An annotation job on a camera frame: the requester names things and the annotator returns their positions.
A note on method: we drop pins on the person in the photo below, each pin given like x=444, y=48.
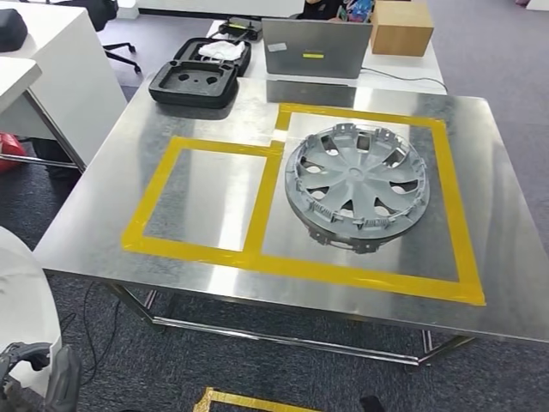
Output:
x=326, y=8

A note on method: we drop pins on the grey wheel hubcap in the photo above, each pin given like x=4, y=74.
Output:
x=356, y=176

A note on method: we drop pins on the grey laptop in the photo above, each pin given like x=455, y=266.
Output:
x=343, y=45

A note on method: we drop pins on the steel workbench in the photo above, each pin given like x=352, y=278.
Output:
x=107, y=199

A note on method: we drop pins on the black device with yellow trim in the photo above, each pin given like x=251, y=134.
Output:
x=240, y=31

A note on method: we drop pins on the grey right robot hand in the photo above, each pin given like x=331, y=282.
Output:
x=372, y=405

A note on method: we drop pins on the red object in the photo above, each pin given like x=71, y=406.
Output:
x=10, y=153

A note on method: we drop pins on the white plastic shell part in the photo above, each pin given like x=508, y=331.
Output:
x=26, y=295

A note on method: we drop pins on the white cloth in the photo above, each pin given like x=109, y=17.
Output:
x=221, y=50

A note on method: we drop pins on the white table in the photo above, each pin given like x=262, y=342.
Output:
x=407, y=71

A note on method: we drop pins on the black bag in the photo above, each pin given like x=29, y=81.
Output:
x=10, y=31

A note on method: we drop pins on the black foam case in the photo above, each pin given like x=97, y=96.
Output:
x=193, y=85

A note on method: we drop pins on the small white desk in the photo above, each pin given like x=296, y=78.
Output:
x=17, y=79

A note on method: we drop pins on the brown cardboard box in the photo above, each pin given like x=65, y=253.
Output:
x=401, y=31

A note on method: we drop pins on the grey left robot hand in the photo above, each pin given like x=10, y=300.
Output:
x=64, y=381

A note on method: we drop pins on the large white desk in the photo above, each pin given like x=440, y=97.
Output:
x=77, y=74

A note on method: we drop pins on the black office chair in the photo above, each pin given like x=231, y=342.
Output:
x=100, y=11

